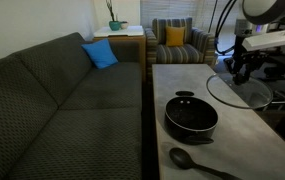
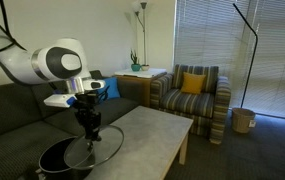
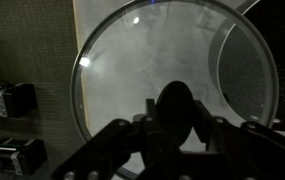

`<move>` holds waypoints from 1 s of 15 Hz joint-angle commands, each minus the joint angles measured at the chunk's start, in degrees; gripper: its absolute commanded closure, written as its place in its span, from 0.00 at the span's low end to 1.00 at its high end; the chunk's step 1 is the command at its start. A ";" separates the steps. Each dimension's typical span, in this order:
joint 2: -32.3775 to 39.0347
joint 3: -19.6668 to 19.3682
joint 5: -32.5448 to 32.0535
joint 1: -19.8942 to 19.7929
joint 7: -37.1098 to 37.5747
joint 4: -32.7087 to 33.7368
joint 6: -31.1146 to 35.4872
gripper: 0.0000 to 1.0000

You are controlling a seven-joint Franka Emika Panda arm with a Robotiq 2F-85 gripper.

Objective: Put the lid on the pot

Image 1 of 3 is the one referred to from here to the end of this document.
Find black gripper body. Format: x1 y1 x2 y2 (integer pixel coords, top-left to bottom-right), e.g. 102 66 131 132
230 35 266 74

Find glass lid with black knob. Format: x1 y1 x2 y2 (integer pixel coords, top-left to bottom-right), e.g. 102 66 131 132
206 72 274 110

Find black cooking pot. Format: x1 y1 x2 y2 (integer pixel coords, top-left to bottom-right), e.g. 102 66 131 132
164 90 219 146

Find plant in teal pot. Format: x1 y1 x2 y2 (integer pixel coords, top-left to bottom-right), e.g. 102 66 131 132
105 0 122 32

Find grey top coffee table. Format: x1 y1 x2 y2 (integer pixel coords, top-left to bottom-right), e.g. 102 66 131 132
151 63 285 180

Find black box with silver trim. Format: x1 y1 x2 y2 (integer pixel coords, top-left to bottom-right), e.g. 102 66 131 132
265 89 285 113

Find thin black floor lamp pole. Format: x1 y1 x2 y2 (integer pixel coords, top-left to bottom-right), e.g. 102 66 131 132
208 0 219 34

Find striped armchair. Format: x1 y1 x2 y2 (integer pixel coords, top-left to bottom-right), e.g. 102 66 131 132
144 17 220 81

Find yellow cushion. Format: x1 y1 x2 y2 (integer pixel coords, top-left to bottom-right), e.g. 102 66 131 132
165 26 186 48

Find window blinds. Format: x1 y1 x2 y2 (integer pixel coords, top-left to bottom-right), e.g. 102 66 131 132
140 0 258 56

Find black plastic spoon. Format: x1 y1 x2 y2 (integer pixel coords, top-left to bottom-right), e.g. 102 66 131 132
168 147 243 180

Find wooden side table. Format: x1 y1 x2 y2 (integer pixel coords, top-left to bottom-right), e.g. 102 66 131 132
92 25 147 83

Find blue cushion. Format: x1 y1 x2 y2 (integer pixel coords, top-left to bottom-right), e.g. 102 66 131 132
81 38 120 70

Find dark grey patterned sofa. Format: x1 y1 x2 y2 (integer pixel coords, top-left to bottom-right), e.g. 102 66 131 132
0 31 144 180

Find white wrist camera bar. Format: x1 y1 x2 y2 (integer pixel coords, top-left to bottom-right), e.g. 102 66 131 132
241 28 285 52

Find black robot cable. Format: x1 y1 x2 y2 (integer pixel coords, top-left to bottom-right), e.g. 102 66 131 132
213 0 240 56

